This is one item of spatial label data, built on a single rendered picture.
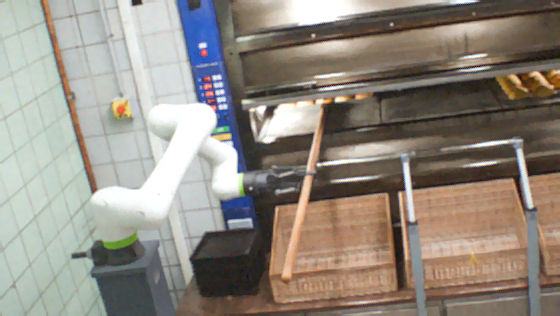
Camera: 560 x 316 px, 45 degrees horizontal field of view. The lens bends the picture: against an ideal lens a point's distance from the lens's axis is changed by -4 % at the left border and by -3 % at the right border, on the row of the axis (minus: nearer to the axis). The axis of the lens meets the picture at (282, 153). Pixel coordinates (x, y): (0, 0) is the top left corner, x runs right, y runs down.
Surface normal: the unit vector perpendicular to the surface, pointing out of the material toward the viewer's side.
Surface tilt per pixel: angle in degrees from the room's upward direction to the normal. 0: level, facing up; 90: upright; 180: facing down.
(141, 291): 90
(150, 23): 90
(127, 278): 90
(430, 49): 70
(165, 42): 90
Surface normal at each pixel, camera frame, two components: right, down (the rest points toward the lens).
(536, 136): -0.18, 0.03
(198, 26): -0.11, 0.35
